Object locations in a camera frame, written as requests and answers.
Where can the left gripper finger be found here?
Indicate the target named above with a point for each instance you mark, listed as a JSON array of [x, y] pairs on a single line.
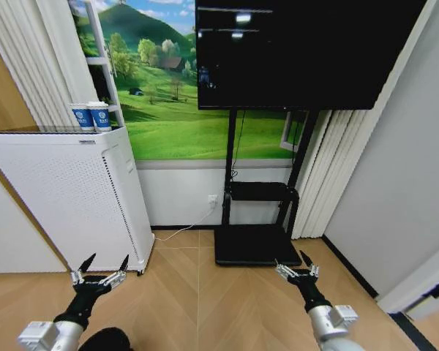
[[115, 278], [79, 274]]

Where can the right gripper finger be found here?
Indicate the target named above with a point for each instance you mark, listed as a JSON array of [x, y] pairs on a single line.
[[286, 272], [314, 271]]

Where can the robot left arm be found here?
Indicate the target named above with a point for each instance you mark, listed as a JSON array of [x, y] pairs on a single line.
[[47, 336]]

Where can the black TV floor stand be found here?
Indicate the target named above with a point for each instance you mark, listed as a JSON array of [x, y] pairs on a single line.
[[256, 248]]

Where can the black rounded object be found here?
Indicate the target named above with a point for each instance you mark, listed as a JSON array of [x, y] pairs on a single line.
[[106, 340]]

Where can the black stand shelf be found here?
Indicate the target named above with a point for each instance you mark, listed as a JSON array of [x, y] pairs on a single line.
[[259, 190]]

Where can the white air purifier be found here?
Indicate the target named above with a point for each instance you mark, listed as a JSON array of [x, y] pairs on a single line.
[[58, 190]]

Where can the narrow white pleated curtain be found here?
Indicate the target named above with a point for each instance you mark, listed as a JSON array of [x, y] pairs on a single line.
[[325, 175]]

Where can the white door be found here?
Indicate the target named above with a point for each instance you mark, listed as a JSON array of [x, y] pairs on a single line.
[[417, 285]]

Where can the black door latch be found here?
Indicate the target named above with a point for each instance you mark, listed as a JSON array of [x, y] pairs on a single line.
[[438, 293]]

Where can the blue white paper cup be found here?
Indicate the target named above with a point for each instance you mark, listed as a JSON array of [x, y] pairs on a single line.
[[101, 118], [81, 118]]

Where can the large black TV screen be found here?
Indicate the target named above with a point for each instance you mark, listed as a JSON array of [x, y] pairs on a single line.
[[296, 55]]

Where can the wide white pleated curtain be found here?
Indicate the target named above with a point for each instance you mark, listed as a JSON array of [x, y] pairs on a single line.
[[40, 55]]

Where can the white wall socket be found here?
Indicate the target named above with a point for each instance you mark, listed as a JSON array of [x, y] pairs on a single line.
[[212, 200]]

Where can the green landscape wall poster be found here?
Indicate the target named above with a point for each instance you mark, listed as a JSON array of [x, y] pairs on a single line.
[[168, 128]]

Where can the white ladder frame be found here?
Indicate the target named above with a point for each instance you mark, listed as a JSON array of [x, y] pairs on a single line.
[[108, 73]]

